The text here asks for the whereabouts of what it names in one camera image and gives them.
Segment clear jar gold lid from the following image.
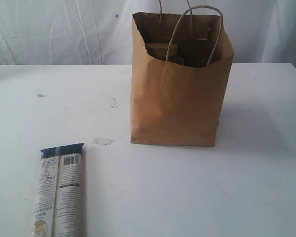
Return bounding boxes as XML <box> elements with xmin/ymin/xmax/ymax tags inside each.
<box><xmin>145</xmin><ymin>42</ymin><xmax>178</xmax><ymax>57</ymax></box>

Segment long noodle packet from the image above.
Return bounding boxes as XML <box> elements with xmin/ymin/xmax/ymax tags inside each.
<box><xmin>31</xmin><ymin>143</ymin><xmax>83</xmax><ymax>237</ymax></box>

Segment clear can dark contents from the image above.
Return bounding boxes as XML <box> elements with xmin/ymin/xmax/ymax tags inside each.
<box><xmin>166</xmin><ymin>56</ymin><xmax>185</xmax><ymax>66</ymax></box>

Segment brown paper shopping bag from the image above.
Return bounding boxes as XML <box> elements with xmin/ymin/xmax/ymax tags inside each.
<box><xmin>130</xmin><ymin>7</ymin><xmax>234</xmax><ymax>147</ymax></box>

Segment clear tape piece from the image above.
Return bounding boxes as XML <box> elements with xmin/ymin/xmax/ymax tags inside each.
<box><xmin>91</xmin><ymin>137</ymin><xmax>113</xmax><ymax>146</ymax></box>

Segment tiny white paper scrap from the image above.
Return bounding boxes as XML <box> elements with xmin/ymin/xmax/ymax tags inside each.
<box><xmin>37</xmin><ymin>93</ymin><xmax>46</xmax><ymax>98</ymax></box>

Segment white backdrop sheet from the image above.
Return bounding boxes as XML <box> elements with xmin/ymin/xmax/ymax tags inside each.
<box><xmin>0</xmin><ymin>0</ymin><xmax>296</xmax><ymax>67</ymax></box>

